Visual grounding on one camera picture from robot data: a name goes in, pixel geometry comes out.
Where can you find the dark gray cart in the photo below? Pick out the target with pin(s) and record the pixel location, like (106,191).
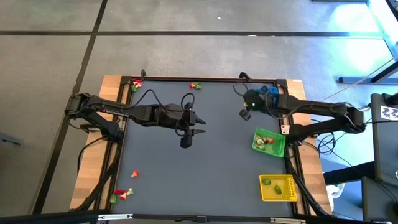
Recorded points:
(385,149)

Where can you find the yellow plastic basket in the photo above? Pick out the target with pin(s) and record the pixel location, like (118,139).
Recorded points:
(284,194)

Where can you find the gray floor object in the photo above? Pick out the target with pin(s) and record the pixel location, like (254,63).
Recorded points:
(9,140)

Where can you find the white crumpled object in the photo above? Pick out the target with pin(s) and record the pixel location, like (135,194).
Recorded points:
(334,191)

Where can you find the white patterned sticker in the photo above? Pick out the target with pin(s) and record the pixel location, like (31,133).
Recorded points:
(388,112)

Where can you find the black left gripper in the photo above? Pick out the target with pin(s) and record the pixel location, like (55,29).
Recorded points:
(174,116)

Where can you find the blue plastic basket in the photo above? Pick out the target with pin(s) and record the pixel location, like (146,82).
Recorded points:
(273,90)

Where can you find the silver metal bracket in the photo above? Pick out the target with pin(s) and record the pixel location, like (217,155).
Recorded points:
(115,216)
(287,220)

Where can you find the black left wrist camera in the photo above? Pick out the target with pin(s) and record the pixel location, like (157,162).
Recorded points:
(186,142)

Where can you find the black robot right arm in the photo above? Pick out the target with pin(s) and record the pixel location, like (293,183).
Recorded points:
(311,107)

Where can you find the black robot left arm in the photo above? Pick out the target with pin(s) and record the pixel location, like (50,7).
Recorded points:
(124,112)

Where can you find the gray table mat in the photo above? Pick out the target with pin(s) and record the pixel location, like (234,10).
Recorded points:
(202,180)

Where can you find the dark gray cabinet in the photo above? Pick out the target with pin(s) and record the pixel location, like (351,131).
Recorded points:
(379,199)

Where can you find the green plastic basket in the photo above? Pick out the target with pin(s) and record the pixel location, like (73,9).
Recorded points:
(278,149)

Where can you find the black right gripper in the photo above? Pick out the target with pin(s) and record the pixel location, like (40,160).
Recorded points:
(259,102)

